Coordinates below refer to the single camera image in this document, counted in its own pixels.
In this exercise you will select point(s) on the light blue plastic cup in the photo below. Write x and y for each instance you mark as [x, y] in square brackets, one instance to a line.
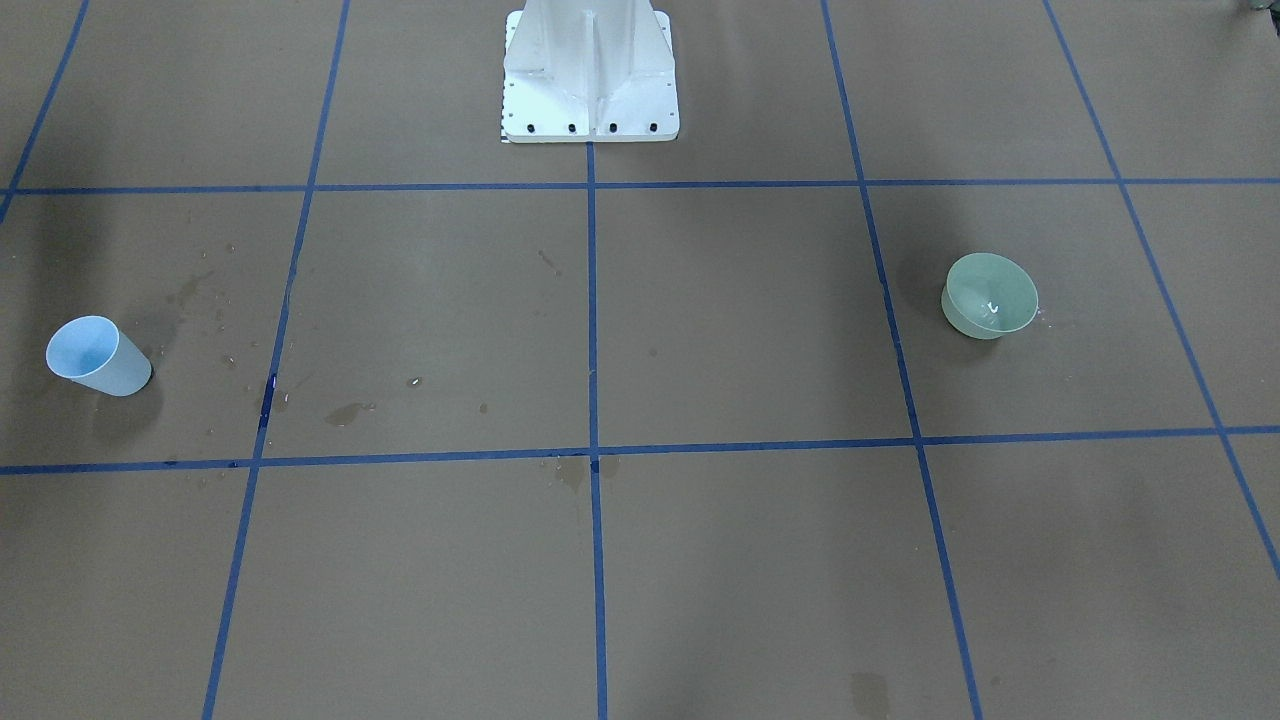
[94, 352]

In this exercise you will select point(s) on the mint green bowl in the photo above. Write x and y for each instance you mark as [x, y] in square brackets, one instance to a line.
[987, 296]

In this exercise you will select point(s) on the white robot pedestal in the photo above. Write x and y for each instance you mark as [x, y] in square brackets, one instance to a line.
[589, 72]

